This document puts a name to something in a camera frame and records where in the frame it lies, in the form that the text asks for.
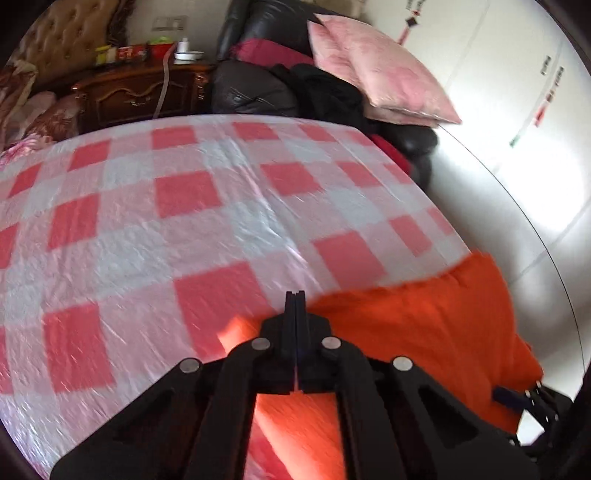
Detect floral pillow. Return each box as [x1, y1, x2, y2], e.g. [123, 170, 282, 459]
[0, 60, 83, 155]

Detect tufted brown headboard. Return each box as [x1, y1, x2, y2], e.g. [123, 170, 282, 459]
[8, 0, 136, 89]

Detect black leather armchair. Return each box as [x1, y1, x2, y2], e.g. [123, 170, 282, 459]
[210, 0, 438, 188]

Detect red cloth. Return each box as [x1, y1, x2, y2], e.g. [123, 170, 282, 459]
[368, 133, 413, 174]

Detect dark wooden nightstand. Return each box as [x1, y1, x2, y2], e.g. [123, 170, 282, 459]
[71, 61, 217, 136]

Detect white wardrobe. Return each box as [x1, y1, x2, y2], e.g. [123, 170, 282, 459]
[365, 0, 591, 402]

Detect red wall hanging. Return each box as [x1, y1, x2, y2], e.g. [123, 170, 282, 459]
[398, 0, 428, 46]

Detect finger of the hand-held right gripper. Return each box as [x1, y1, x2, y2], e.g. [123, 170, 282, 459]
[491, 387, 561, 429]

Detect black clothing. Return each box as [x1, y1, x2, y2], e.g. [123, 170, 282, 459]
[269, 63, 371, 136]

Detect pink pillow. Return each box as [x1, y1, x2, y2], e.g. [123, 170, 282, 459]
[307, 13, 463, 126]
[364, 104, 445, 129]

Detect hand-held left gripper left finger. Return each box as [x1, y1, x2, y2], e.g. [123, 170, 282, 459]
[50, 291, 297, 480]

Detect white cable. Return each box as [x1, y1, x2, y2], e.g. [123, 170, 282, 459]
[154, 44, 177, 120]

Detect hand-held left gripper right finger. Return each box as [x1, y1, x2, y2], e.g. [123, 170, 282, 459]
[295, 290, 542, 480]

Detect orange pants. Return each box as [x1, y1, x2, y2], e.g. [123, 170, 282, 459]
[216, 251, 546, 480]

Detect red white checkered bed sheet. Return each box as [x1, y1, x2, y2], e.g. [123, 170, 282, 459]
[0, 113, 472, 477]

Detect maroon cloth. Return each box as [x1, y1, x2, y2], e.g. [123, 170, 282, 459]
[232, 38, 315, 69]

